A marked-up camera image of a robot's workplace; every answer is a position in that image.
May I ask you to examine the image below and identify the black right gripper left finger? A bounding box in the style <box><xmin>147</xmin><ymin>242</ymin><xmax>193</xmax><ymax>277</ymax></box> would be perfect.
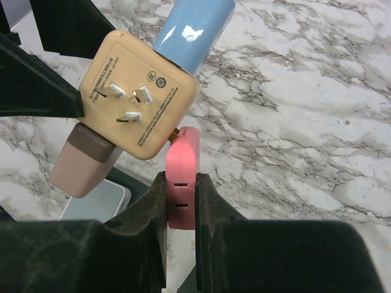
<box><xmin>1</xmin><ymin>172</ymin><xmax>167</xmax><ymax>292</ymax></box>

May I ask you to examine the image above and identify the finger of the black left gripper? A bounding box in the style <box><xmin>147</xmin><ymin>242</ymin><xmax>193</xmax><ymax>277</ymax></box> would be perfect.
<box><xmin>1</xmin><ymin>35</ymin><xmax>84</xmax><ymax>118</ymax></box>
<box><xmin>30</xmin><ymin>0</ymin><xmax>115</xmax><ymax>59</ymax></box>

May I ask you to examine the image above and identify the beige cube socket adapter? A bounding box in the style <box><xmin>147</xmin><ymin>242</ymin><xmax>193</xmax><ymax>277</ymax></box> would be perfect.
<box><xmin>79</xmin><ymin>30</ymin><xmax>199</xmax><ymax>160</ymax></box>

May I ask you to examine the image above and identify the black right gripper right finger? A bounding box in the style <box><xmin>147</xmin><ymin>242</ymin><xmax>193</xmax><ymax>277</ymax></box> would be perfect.
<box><xmin>195</xmin><ymin>174</ymin><xmax>384</xmax><ymax>292</ymax></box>

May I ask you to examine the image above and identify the pink plug adapter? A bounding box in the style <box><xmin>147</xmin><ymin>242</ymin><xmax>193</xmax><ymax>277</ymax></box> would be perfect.
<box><xmin>166</xmin><ymin>127</ymin><xmax>200</xmax><ymax>230</ymax></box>

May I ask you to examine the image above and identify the black slab under power bank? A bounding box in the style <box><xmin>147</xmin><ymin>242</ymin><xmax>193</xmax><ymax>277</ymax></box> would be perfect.
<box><xmin>106</xmin><ymin>167</ymin><xmax>149</xmax><ymax>206</ymax></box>

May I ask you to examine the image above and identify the dusty pink USB charger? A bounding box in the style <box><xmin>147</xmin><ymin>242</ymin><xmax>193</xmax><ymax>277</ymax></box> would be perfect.
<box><xmin>49</xmin><ymin>123</ymin><xmax>122</xmax><ymax>198</ymax></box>

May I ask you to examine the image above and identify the light blue USB charger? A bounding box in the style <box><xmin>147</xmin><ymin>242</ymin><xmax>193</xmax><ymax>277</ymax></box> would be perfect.
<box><xmin>152</xmin><ymin>0</ymin><xmax>235</xmax><ymax>75</ymax></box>

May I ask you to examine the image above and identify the grey white power bank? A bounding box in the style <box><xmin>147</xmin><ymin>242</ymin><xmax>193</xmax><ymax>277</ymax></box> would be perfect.
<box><xmin>60</xmin><ymin>179</ymin><xmax>131</xmax><ymax>223</ymax></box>

